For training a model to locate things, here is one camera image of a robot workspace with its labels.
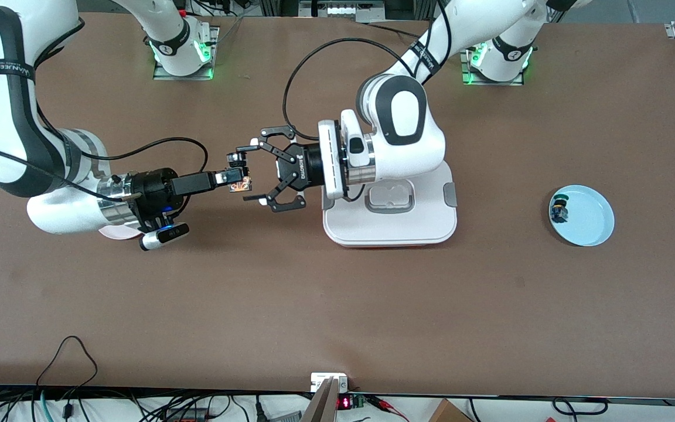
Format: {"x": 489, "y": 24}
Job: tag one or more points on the red digit display module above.
{"x": 346, "y": 402}

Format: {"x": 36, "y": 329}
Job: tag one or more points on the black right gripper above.
{"x": 154, "y": 189}

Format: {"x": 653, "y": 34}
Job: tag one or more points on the green push-button switch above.
{"x": 559, "y": 212}

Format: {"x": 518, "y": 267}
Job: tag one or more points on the white power strip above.
{"x": 340, "y": 10}

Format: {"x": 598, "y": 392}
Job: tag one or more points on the white lidded lunch box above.
{"x": 390, "y": 228}

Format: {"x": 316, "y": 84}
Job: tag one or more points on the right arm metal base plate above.
{"x": 164, "y": 77}

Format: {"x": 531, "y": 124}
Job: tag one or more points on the orange push-button switch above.
{"x": 242, "y": 186}

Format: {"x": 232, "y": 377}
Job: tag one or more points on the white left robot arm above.
{"x": 431, "y": 152}

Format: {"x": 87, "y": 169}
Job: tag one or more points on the small white box device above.
{"x": 323, "y": 381}

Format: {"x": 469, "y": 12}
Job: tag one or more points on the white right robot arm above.
{"x": 62, "y": 214}

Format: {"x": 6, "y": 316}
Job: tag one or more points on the red and black clip leads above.
{"x": 387, "y": 405}

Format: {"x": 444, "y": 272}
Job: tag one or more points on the light blue round plate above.
{"x": 589, "y": 217}

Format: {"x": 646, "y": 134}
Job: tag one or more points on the brown cardboard box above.
{"x": 446, "y": 413}

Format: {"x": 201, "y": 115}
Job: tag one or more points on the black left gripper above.
{"x": 307, "y": 167}

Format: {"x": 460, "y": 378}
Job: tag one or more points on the grey slanted board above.
{"x": 321, "y": 404}

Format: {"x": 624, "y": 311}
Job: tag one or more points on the pink round plate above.
{"x": 118, "y": 234}

